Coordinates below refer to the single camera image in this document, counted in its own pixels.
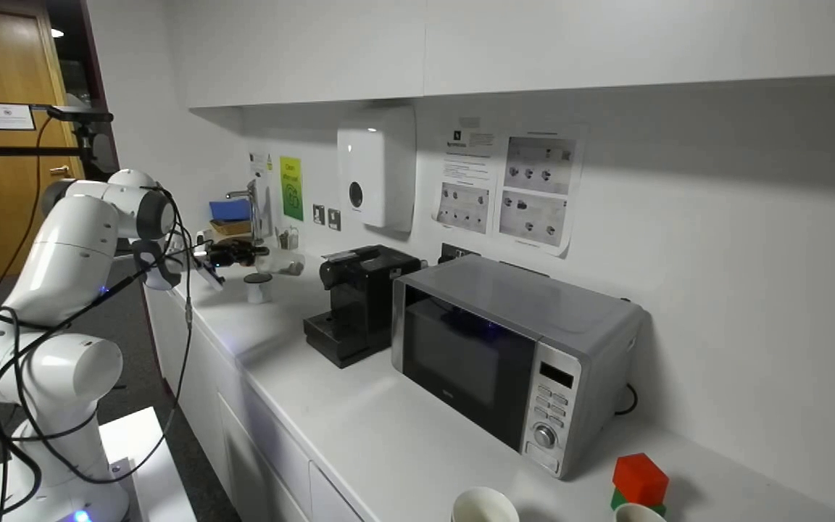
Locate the tan cardboard box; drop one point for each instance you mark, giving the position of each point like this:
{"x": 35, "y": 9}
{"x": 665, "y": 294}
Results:
{"x": 230, "y": 231}

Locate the white paper towel dispenser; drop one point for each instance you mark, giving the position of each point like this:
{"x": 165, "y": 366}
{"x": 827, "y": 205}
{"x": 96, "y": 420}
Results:
{"x": 369, "y": 163}

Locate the small clear container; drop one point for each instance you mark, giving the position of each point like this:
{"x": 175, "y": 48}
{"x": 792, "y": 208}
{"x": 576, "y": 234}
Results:
{"x": 292, "y": 240}

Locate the black camera on stand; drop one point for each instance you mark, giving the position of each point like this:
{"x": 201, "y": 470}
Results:
{"x": 79, "y": 115}

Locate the white tall bottle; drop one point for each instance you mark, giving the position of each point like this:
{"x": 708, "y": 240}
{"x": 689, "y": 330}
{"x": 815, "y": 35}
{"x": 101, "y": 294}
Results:
{"x": 263, "y": 208}

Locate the white wall cabinet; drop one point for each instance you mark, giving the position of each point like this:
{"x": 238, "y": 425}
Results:
{"x": 534, "y": 38}

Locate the wooden door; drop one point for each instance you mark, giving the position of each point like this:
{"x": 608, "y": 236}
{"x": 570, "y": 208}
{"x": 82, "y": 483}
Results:
{"x": 12, "y": 48}

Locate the black coffee maker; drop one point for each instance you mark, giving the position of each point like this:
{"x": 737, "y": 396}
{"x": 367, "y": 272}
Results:
{"x": 369, "y": 291}

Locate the paper sheet with text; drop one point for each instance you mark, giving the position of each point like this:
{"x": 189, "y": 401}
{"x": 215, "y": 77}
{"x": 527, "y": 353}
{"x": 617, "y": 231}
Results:
{"x": 467, "y": 154}

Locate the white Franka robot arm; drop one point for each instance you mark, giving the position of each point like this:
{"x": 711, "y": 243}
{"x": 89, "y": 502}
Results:
{"x": 72, "y": 251}

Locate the white robot base platform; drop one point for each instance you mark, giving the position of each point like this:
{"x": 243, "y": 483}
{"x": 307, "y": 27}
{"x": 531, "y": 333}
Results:
{"x": 147, "y": 466}

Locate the white door sign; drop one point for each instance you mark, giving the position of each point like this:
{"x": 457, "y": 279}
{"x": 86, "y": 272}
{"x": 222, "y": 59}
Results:
{"x": 8, "y": 117}

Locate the white wall socket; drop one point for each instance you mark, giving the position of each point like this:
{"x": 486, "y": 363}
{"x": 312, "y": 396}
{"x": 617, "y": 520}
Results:
{"x": 259, "y": 163}

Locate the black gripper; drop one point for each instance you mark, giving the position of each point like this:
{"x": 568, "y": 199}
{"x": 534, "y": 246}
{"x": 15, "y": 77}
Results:
{"x": 222, "y": 256}

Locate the white base cabinet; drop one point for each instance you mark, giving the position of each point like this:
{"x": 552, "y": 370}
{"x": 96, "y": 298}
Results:
{"x": 215, "y": 408}

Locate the silver microwave oven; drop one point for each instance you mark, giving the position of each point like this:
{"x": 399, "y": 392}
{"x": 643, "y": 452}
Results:
{"x": 495, "y": 301}

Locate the green wall poster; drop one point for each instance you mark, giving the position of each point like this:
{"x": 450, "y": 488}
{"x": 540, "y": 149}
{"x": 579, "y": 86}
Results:
{"x": 292, "y": 191}

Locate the green block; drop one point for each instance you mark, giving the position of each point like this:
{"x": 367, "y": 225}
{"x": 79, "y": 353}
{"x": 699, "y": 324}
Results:
{"x": 620, "y": 499}

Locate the white bowl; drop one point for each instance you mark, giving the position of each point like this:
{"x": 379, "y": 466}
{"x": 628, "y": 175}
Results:
{"x": 482, "y": 505}

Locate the blue box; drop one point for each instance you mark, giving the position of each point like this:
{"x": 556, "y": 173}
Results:
{"x": 230, "y": 209}

